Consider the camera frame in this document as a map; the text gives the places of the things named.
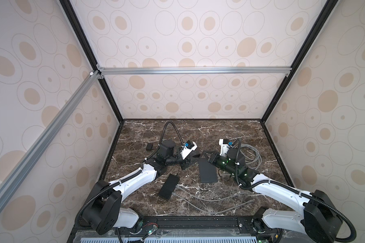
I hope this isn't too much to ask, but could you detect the diagonal aluminium rail left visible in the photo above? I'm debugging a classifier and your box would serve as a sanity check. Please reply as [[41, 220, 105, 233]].
[[0, 70, 101, 213]]

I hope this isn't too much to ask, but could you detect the small circuit board with LEDs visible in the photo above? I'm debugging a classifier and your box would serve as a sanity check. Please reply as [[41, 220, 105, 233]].
[[141, 224, 158, 242]]

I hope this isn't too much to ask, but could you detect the horizontal aluminium rail back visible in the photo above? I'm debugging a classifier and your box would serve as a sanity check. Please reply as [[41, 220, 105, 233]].
[[99, 66, 292, 76]]

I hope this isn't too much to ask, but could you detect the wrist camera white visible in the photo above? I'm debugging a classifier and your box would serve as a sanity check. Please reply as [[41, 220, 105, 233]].
[[219, 139, 233, 157], [180, 140, 197, 160]]

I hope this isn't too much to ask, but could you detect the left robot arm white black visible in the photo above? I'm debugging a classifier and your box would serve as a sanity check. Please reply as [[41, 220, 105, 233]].
[[75, 133, 200, 235]]

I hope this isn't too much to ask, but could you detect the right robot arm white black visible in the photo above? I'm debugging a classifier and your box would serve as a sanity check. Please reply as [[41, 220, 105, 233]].
[[203, 139, 357, 243]]

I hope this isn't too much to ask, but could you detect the grey ethernet cable bundle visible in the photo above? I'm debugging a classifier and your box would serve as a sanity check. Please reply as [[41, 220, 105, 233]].
[[237, 143, 263, 170]]

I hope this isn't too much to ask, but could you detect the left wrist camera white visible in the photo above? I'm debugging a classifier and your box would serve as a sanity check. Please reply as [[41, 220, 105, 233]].
[[180, 140, 197, 160]]

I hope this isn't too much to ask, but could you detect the black power adapter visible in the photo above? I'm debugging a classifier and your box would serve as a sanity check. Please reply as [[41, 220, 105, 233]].
[[146, 143, 154, 151]]

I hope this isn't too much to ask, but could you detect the square dark grey switch box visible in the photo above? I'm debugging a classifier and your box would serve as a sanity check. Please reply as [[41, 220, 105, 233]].
[[198, 158, 218, 183]]

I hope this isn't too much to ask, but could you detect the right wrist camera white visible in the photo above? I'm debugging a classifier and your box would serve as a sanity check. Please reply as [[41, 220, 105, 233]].
[[219, 139, 233, 157]]

